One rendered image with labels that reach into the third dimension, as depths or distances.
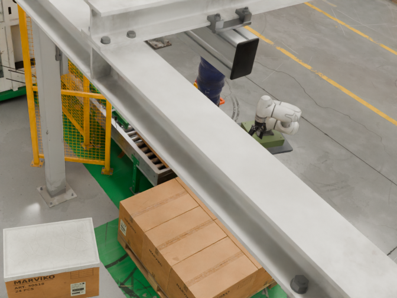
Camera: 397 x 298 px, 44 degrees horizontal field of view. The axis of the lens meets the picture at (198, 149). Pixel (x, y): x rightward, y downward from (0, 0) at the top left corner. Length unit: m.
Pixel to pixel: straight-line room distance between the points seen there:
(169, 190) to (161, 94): 3.52
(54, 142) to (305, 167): 2.94
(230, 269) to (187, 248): 0.39
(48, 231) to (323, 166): 3.60
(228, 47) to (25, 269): 2.43
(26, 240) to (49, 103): 1.34
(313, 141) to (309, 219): 5.58
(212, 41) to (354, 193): 4.70
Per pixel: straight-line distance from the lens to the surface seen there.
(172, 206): 4.47
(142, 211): 4.40
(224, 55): 1.42
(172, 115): 1.04
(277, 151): 4.95
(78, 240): 3.59
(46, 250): 3.55
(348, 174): 6.20
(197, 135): 1.00
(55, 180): 5.07
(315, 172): 6.03
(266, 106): 3.68
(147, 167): 4.79
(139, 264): 4.69
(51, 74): 4.29
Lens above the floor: 3.86
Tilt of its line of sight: 41 degrees down
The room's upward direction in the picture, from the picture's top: 11 degrees clockwise
